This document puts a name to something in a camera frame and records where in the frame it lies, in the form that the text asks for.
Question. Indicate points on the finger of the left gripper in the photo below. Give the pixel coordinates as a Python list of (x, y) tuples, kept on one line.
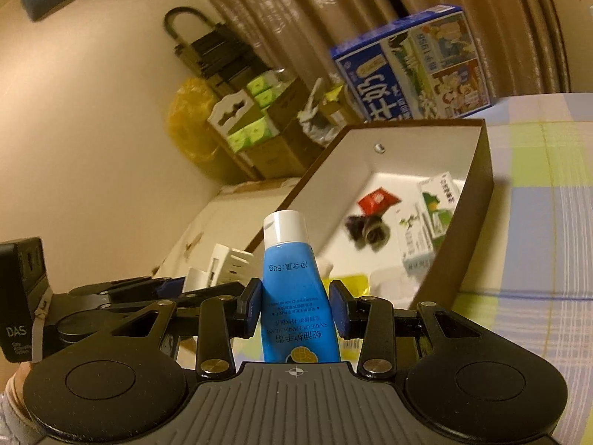
[(194, 298), (134, 289)]

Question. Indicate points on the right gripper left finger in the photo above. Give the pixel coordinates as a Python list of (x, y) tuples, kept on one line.
[(227, 311)]

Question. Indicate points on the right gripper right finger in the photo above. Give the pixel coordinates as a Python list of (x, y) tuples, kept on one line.
[(370, 320)]

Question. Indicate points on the clear plastic box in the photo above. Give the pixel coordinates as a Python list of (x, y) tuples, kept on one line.
[(394, 284)]

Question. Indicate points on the blue hand cream tube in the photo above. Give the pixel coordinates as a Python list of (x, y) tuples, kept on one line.
[(297, 325)]

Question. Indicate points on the white medicine box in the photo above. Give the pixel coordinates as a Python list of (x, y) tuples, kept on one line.
[(414, 240)]

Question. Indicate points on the dark scrunchie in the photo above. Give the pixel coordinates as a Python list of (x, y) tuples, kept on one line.
[(367, 230)]

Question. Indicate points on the red candy packet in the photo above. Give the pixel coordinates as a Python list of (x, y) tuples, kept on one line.
[(377, 202)]

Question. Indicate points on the green medicine box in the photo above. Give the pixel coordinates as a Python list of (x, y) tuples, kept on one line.
[(439, 195)]

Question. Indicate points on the white plastic clip holder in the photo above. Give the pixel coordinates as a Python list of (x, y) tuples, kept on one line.
[(226, 265)]

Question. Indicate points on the yellow snack pouch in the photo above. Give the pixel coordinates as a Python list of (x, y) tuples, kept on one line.
[(357, 284)]

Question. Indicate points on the person's left hand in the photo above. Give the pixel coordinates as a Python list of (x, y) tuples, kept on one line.
[(15, 384)]

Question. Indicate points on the brown cardboard storage box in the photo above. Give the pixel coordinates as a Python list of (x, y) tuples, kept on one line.
[(397, 157)]

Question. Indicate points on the checked blue green tablecloth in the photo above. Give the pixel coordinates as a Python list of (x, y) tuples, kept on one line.
[(530, 278)]

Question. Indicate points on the cardboard box with green tissues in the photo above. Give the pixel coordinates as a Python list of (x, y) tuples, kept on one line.
[(260, 126)]

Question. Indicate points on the yellow plastic bag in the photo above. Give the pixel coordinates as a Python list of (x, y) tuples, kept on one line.
[(187, 123)]

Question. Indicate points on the bin with trash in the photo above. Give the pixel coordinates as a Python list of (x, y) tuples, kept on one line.
[(327, 112)]

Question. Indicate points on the black folding rack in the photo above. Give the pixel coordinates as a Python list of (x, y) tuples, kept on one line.
[(221, 57)]

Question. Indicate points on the dark blue milk carton box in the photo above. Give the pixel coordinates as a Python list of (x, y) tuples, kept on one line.
[(423, 66)]

